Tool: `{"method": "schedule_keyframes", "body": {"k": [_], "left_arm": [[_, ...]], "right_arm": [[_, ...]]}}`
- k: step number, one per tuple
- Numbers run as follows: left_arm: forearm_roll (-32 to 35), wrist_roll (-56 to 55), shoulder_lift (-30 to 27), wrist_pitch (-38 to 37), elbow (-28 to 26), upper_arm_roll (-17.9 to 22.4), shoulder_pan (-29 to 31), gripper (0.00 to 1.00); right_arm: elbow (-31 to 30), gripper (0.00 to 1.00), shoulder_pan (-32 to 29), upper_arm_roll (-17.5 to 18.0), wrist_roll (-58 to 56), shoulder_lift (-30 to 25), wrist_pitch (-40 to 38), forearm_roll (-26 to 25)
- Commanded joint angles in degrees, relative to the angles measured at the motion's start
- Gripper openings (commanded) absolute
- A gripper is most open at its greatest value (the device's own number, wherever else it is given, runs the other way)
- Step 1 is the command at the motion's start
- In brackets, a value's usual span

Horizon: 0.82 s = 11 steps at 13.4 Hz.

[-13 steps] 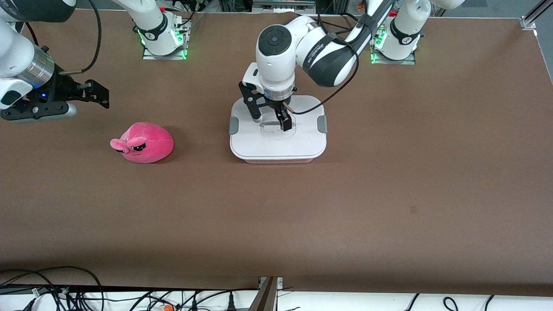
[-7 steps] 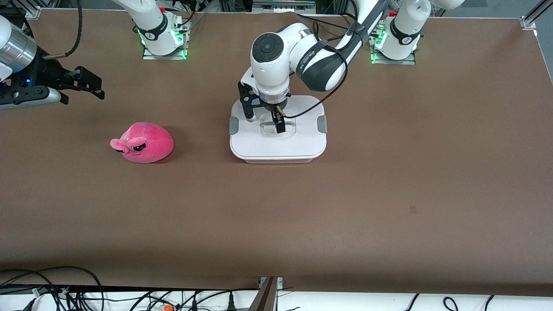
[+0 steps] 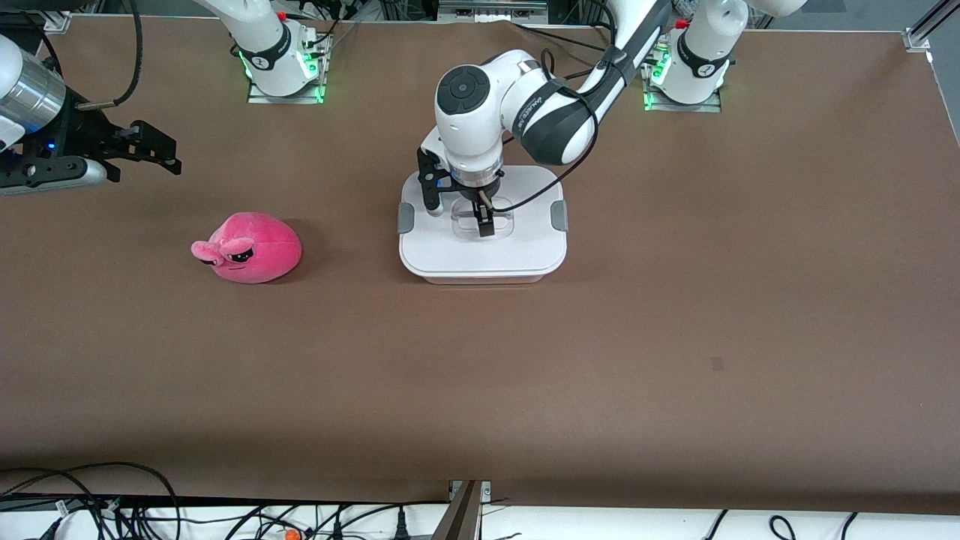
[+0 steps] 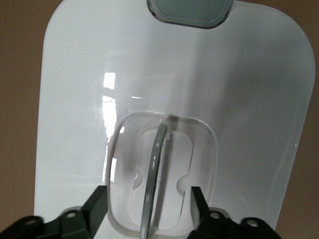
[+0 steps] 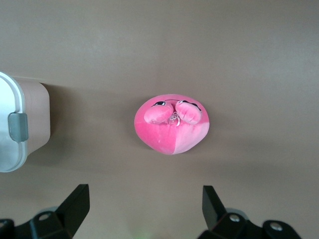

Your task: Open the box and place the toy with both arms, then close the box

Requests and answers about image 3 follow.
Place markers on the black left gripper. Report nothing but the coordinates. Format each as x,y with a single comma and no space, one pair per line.
477,197

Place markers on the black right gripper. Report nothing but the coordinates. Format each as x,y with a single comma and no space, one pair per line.
84,135

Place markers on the white lid with grey clips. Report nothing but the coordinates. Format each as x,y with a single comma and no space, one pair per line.
480,259

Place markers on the pink plush toy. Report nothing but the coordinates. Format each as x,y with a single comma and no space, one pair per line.
259,251

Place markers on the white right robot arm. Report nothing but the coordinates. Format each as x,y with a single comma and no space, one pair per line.
262,37

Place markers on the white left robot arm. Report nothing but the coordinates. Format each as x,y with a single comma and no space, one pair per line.
469,112

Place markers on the translucent pink plastic box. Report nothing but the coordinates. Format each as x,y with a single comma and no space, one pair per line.
484,279

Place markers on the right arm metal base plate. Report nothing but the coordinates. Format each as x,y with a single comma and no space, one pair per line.
285,100

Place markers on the small metal corner bracket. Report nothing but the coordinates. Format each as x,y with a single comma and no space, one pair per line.
56,24

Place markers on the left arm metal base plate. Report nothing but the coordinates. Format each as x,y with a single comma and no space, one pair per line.
682,108

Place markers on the aluminium profile post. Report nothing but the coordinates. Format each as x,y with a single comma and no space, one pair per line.
461,517

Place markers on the aluminium profile with bracket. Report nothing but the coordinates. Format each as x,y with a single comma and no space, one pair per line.
934,16

